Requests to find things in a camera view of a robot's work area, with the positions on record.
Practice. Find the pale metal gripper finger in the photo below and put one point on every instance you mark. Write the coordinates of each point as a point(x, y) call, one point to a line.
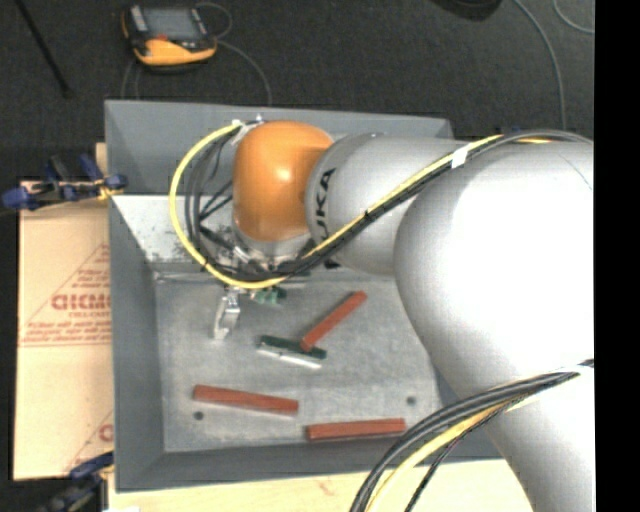
point(234, 312)
point(220, 322)

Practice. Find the red-brown flat block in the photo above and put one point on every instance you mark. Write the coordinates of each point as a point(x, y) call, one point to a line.
point(356, 429)
point(334, 320)
point(245, 399)

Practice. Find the grey metal bin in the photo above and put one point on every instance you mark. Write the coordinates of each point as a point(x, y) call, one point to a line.
point(360, 390)

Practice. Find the brown cardboard board red print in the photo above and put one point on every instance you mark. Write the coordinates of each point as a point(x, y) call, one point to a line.
point(60, 350)

